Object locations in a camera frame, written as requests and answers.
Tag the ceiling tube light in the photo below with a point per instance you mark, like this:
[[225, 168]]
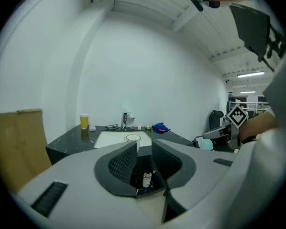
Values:
[[248, 92], [250, 74]]

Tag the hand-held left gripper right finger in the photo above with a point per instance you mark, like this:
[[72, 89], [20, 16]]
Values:
[[200, 170]]

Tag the small white red box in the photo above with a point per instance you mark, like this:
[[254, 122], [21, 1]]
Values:
[[92, 128]]

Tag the yellow snack packet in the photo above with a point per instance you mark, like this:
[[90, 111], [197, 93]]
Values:
[[147, 127]]

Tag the black eyeglasses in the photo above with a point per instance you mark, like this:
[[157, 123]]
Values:
[[112, 127]]

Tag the yellow paper cup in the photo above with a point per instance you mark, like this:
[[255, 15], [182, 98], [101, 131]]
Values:
[[84, 121]]

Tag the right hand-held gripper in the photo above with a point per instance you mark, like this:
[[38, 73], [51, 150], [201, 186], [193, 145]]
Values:
[[237, 116]]

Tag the chrome faucet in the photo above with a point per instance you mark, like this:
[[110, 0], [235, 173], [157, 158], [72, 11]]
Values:
[[125, 119]]

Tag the pink cloth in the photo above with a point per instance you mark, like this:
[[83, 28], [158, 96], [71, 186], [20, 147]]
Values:
[[166, 131]]

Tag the blue cloth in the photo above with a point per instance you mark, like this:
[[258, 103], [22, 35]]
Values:
[[160, 126]]

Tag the white ceramic cup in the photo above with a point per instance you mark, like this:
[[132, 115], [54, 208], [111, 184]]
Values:
[[133, 138]]

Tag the black chest-mounted display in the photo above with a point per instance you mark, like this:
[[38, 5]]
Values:
[[252, 27]]

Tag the teal black bag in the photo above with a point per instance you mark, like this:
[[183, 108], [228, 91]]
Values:
[[206, 144]]

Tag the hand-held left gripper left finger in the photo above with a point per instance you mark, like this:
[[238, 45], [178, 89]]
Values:
[[85, 175]]

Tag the person's right forearm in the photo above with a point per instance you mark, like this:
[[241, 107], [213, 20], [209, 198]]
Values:
[[259, 125]]

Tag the brown cardboard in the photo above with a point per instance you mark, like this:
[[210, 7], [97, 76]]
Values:
[[16, 147]]

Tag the black marble vanity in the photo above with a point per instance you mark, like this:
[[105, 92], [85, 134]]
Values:
[[69, 139]]

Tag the person's grey shirt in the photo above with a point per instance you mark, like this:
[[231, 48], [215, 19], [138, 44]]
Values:
[[271, 170]]

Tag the white bottle red label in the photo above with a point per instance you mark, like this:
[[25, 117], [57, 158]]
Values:
[[147, 179]]

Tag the black office chair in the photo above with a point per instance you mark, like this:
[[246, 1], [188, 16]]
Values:
[[215, 120]]

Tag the white sink basin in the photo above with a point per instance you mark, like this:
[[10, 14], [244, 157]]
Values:
[[114, 137]]

